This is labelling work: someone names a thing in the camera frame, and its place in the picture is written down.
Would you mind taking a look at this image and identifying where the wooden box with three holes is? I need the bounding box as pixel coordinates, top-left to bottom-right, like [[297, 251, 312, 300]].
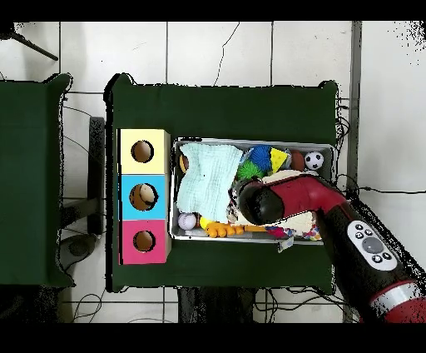
[[117, 128, 172, 266]]

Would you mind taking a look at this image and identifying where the mint green waffle cloth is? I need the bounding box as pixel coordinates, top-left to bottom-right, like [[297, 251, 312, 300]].
[[176, 142, 244, 224]]

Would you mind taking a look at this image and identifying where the green spiky ball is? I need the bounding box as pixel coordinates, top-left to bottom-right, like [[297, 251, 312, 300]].
[[236, 159, 265, 181]]

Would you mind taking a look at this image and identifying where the blue spiky ball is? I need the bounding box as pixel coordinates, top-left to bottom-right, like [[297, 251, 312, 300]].
[[247, 144, 272, 171]]

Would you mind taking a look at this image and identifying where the white baseball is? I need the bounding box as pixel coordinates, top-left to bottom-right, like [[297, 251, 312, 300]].
[[177, 212, 197, 231]]

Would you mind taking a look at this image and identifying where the orange toy block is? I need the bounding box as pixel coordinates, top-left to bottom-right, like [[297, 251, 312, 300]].
[[205, 221, 245, 238]]

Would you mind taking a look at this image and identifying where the dark green tablecloth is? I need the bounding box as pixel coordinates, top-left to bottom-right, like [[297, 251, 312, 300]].
[[104, 73, 339, 294], [0, 73, 75, 288]]

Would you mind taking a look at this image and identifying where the yellow cheese wedge toy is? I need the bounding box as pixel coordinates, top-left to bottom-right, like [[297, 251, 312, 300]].
[[270, 147, 289, 174]]

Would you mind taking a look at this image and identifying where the brown cream ball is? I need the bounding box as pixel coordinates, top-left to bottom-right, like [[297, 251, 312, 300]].
[[129, 183, 158, 211]]

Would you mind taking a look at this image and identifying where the brown toy football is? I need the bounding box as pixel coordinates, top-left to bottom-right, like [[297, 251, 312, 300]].
[[290, 149, 305, 172]]

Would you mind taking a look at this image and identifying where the cream waffle cloth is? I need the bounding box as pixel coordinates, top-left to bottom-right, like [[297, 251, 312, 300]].
[[237, 169, 316, 239]]

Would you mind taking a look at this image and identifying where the black white soccer ball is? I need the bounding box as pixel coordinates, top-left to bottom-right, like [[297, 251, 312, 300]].
[[304, 151, 324, 171]]

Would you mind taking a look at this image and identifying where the multicoloured patterned cloth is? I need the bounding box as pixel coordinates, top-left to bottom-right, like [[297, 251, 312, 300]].
[[265, 226, 322, 253]]

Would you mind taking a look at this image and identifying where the black tripod leg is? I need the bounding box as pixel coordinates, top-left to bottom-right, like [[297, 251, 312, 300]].
[[0, 22, 59, 62]]

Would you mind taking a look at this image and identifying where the silver wire mesh bin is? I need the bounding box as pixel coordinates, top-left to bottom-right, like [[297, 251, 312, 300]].
[[169, 137, 335, 246]]

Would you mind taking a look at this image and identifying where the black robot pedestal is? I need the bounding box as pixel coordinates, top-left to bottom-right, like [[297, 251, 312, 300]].
[[177, 286, 257, 323]]

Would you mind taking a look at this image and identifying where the black power cable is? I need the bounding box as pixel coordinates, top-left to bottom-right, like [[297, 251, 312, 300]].
[[335, 174, 426, 204]]

